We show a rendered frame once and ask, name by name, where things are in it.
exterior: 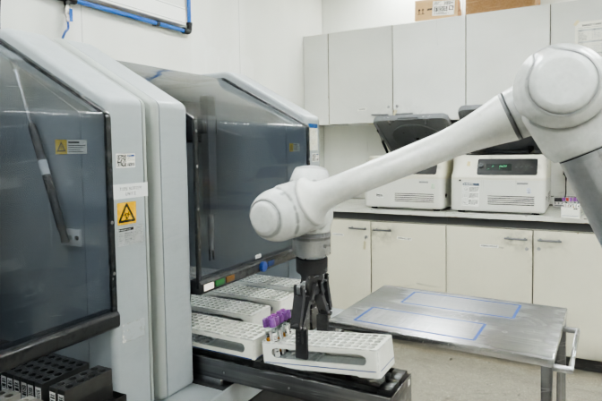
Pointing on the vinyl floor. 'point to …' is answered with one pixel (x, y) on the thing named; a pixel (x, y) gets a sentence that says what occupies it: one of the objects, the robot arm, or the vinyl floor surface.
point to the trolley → (469, 328)
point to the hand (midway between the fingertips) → (313, 340)
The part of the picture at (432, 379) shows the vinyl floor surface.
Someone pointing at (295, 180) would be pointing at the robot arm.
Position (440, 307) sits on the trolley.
